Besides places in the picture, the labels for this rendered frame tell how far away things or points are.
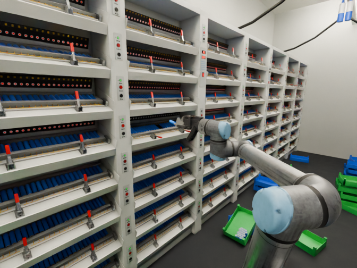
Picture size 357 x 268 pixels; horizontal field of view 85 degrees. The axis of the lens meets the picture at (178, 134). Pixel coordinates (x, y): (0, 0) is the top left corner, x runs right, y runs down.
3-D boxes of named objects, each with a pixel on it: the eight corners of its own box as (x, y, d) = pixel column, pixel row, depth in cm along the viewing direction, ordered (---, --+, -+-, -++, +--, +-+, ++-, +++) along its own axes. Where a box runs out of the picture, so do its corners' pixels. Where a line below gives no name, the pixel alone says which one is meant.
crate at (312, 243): (325, 246, 160) (327, 237, 158) (314, 257, 149) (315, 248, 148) (289, 225, 185) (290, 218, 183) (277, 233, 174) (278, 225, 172)
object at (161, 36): (197, 55, 142) (203, 35, 136) (124, 39, 99) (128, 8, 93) (178, 48, 153) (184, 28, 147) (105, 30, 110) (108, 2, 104)
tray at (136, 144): (195, 135, 155) (199, 125, 151) (129, 151, 112) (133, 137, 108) (178, 123, 166) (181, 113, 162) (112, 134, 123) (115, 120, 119)
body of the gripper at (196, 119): (189, 114, 123) (205, 116, 115) (189, 127, 125) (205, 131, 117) (181, 115, 117) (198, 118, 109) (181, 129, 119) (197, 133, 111)
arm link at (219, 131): (223, 142, 100) (224, 123, 97) (203, 137, 108) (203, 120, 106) (231, 138, 107) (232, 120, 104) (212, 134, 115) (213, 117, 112)
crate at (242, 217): (245, 246, 160) (244, 240, 156) (223, 234, 173) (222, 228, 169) (259, 218, 177) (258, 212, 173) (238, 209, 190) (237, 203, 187)
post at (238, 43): (237, 199, 229) (249, 33, 191) (232, 202, 222) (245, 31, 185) (222, 193, 242) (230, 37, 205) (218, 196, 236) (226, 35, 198)
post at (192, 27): (201, 229, 179) (208, 13, 141) (194, 234, 172) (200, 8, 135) (185, 219, 193) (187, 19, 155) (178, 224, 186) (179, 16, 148)
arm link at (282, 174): (373, 193, 49) (247, 136, 115) (329, 197, 48) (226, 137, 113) (365, 233, 51) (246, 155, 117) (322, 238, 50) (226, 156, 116)
